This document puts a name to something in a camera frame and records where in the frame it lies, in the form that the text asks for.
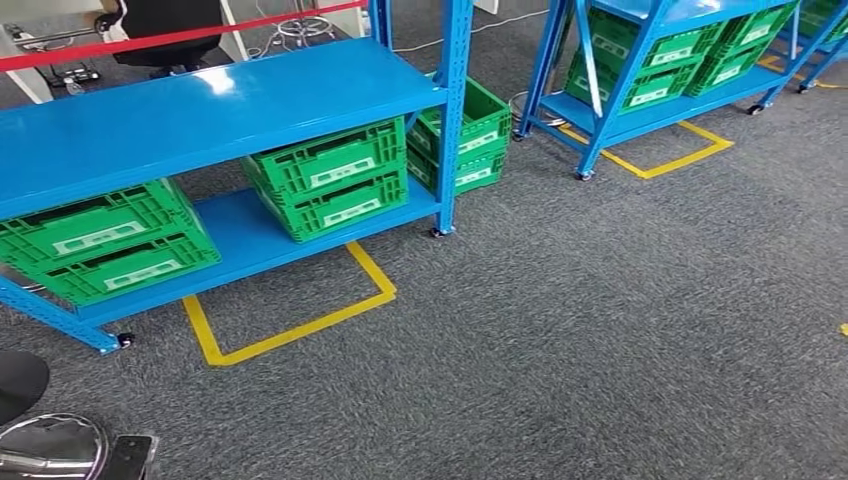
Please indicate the blue metal shelf rack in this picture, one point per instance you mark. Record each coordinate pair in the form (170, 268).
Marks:
(825, 63)
(636, 116)
(199, 112)

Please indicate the red barrier tape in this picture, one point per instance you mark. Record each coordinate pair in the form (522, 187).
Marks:
(166, 36)

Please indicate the green plastic crate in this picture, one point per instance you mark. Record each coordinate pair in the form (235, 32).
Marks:
(311, 212)
(623, 33)
(762, 26)
(487, 119)
(450, 179)
(132, 205)
(825, 16)
(166, 255)
(331, 149)
(735, 66)
(662, 86)

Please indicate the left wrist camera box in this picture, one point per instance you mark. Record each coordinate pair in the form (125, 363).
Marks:
(129, 457)

